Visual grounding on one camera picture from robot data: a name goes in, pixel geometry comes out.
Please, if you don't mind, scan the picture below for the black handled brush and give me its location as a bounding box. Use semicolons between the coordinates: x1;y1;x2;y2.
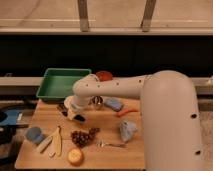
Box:
57;104;85;122

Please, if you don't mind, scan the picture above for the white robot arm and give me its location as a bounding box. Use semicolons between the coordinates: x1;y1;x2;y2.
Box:
70;70;203;171

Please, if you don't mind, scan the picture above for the white cylindrical cup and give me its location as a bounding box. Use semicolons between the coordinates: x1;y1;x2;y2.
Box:
64;96;73;109

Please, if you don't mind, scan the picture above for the small metal cup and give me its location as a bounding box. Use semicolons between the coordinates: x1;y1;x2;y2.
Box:
92;96;103;110

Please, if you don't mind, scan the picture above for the blue plastic cup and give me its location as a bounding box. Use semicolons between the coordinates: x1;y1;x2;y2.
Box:
25;127;44;145

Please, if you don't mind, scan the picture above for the bunch of dark grapes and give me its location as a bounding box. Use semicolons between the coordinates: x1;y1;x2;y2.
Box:
71;127;100;148

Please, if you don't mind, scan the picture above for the green plastic tray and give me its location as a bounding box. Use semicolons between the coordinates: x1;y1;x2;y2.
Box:
36;68;91;101

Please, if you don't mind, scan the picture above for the yellow apple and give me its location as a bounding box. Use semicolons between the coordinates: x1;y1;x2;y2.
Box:
67;148;84;166

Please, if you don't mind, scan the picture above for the blue sponge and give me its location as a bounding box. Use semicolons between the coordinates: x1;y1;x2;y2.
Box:
104;97;123;112

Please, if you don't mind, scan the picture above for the wooden table board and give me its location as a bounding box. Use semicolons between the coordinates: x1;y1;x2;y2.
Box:
15;99;145;170

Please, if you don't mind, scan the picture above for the orange bowl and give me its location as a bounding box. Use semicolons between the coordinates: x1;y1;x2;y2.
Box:
96;71;113;82

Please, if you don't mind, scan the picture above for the orange carrot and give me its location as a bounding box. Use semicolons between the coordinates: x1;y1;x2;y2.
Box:
116;108;138;117

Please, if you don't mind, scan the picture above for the grey blue cloth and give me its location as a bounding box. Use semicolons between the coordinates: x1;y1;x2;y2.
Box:
119;120;137;143

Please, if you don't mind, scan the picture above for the blue object at left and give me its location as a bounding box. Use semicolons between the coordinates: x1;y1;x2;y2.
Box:
0;109;21;126

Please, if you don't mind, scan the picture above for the metal fork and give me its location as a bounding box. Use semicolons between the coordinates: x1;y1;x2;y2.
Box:
96;141;126;148

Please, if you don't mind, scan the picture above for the left metal window post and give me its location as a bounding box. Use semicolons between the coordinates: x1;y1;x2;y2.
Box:
77;0;89;32

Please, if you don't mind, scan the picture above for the metal window post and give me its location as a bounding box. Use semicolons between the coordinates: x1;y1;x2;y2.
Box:
77;0;89;32
141;0;156;32

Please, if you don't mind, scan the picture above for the right metal window post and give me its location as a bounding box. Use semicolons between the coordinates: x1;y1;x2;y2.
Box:
141;0;156;32

